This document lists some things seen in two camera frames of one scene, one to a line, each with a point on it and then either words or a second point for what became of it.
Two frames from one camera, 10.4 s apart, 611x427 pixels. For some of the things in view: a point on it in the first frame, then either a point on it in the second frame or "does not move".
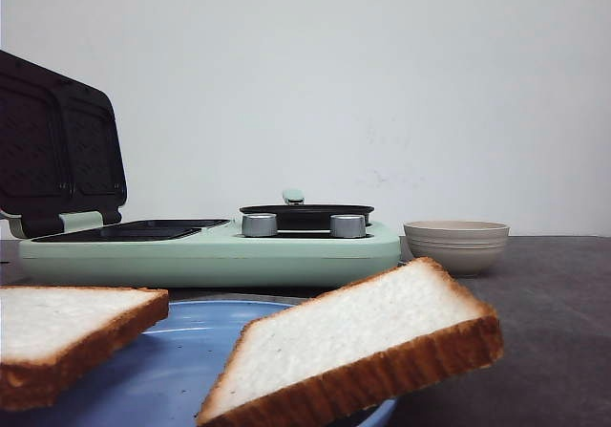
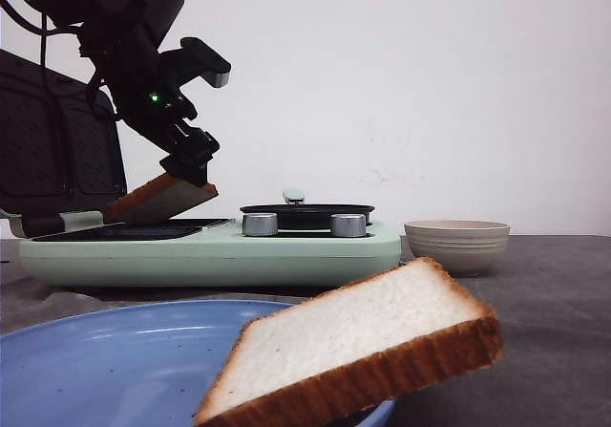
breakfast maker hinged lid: [59, 148] does not move
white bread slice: [50, 333] -> [157, 202]
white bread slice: [353, 343] does not move
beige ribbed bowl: [464, 246] does not move
